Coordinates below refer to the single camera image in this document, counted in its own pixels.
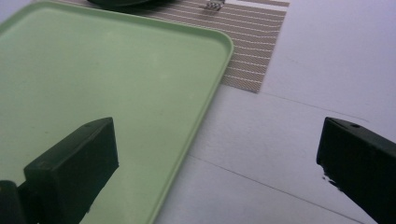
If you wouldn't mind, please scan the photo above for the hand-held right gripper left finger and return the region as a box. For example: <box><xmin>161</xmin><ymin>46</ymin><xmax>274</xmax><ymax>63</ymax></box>
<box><xmin>18</xmin><ymin>117</ymin><xmax>120</xmax><ymax>224</ymax></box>

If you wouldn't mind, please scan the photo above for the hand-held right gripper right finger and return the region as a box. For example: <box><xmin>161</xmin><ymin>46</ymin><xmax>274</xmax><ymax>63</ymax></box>
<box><xmin>316</xmin><ymin>117</ymin><xmax>396</xmax><ymax>224</ymax></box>

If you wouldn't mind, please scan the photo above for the dark round plate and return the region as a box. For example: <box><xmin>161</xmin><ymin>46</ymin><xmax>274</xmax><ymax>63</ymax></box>
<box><xmin>87</xmin><ymin>0</ymin><xmax>157</xmax><ymax>7</ymax></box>

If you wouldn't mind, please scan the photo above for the brown striped woven placemat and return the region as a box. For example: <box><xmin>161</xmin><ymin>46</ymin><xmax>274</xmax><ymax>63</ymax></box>
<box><xmin>59</xmin><ymin>0</ymin><xmax>291</xmax><ymax>94</ymax></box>

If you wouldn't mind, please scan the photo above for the light green plastic tray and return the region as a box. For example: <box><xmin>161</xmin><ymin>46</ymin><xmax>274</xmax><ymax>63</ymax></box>
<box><xmin>0</xmin><ymin>0</ymin><xmax>235</xmax><ymax>224</ymax></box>

